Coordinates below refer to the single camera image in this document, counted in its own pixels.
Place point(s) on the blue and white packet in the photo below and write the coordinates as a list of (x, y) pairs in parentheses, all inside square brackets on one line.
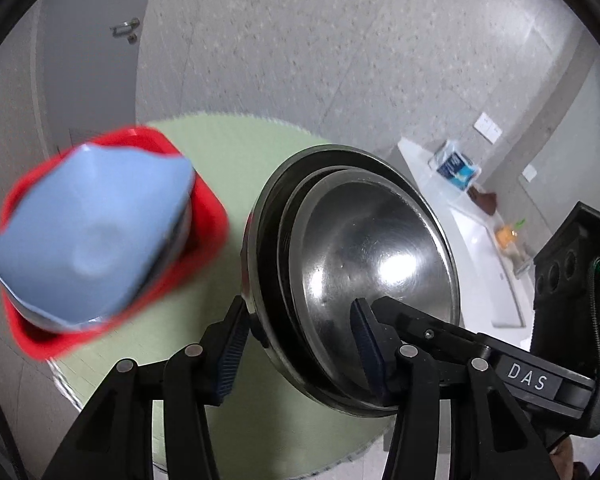
[(455, 165)]

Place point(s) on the red plastic basin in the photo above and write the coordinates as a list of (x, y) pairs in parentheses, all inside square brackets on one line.
[(207, 220)]

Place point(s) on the orange bottle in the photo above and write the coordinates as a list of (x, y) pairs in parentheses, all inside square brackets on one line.
[(507, 235)]

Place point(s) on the white wall outlet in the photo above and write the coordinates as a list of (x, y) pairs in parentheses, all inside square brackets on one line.
[(487, 128)]

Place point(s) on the metal faucet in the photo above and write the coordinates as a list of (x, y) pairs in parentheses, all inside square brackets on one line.
[(521, 266)]

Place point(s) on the grey door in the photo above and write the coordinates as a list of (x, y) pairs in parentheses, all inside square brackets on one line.
[(90, 80)]

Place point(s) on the blue bowl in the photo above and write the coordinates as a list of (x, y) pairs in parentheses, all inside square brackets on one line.
[(95, 230)]

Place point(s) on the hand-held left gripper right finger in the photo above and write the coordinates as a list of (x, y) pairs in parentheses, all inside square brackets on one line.
[(375, 360)]

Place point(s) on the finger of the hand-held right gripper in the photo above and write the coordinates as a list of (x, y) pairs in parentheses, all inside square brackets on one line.
[(430, 332)]

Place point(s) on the wall mirror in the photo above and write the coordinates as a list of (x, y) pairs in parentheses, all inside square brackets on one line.
[(580, 150)]

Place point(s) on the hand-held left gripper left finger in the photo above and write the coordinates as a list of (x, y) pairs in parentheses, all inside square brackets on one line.
[(230, 350)]

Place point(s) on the medium stainless steel bowl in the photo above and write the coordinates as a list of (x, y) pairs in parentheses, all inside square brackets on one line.
[(370, 240)]

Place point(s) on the round table with tablecloth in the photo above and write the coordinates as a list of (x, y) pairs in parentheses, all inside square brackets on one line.
[(220, 170)]

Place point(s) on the white vanity counter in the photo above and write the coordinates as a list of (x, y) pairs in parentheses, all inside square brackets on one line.
[(430, 180)]

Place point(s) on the white sink basin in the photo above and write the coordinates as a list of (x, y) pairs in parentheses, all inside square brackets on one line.
[(485, 270)]

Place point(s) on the brown cloth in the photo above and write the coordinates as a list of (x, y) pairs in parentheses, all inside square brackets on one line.
[(484, 201)]

